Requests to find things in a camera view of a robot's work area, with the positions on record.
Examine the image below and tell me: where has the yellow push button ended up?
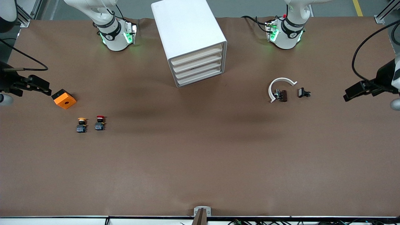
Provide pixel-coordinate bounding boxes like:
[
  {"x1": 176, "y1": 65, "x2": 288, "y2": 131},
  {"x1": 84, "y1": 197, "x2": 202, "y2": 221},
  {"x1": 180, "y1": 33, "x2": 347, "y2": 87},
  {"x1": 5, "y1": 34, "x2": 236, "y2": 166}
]
[{"x1": 76, "y1": 117, "x2": 88, "y2": 133}]

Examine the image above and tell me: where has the orange square block with hole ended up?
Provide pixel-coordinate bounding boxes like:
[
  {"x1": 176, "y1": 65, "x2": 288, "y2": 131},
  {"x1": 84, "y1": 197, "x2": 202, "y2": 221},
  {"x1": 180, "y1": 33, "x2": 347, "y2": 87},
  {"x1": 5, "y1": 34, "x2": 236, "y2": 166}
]
[{"x1": 51, "y1": 89, "x2": 77, "y2": 110}]

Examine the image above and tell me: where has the small brown connector part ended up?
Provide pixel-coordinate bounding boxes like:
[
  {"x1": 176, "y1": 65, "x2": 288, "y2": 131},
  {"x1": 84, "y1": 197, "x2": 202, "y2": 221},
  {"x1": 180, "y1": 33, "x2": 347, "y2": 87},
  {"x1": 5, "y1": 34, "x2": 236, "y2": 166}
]
[{"x1": 273, "y1": 89, "x2": 288, "y2": 103}]

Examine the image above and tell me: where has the white curved plastic arc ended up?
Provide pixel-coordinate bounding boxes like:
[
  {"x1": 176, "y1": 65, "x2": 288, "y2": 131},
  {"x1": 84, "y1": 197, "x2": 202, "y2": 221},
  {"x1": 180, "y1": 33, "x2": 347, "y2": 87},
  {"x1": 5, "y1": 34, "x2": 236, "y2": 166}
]
[{"x1": 268, "y1": 77, "x2": 298, "y2": 103}]

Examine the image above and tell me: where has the brown table cover mat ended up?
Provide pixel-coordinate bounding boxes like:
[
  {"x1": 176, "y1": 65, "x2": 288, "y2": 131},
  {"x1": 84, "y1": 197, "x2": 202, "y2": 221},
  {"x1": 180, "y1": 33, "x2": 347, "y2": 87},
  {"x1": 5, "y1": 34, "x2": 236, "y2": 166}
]
[{"x1": 0, "y1": 16, "x2": 400, "y2": 218}]

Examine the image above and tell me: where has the aluminium frame profile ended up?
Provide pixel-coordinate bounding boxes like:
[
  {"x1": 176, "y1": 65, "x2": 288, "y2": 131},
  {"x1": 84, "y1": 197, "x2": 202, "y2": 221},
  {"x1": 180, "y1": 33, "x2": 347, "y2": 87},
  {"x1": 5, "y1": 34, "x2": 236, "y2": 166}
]
[
  {"x1": 16, "y1": 0, "x2": 43, "y2": 28},
  {"x1": 374, "y1": 0, "x2": 393, "y2": 24}
]

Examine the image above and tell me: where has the black arm base cable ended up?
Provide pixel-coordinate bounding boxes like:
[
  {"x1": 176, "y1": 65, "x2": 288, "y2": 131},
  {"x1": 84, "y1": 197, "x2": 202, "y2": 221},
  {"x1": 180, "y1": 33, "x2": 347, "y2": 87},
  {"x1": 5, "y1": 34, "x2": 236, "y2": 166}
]
[{"x1": 241, "y1": 15, "x2": 273, "y2": 33}]

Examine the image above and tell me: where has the white table edge rail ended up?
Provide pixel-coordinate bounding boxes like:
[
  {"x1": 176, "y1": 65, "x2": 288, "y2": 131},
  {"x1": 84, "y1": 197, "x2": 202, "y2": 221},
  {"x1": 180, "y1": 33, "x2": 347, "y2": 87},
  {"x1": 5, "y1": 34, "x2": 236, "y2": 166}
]
[{"x1": 0, "y1": 216, "x2": 400, "y2": 225}]

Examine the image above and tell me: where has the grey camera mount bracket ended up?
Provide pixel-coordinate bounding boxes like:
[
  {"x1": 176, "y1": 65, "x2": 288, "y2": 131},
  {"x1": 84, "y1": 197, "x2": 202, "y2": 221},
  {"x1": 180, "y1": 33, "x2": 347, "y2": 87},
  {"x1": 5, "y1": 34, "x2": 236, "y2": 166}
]
[{"x1": 191, "y1": 206, "x2": 212, "y2": 225}]

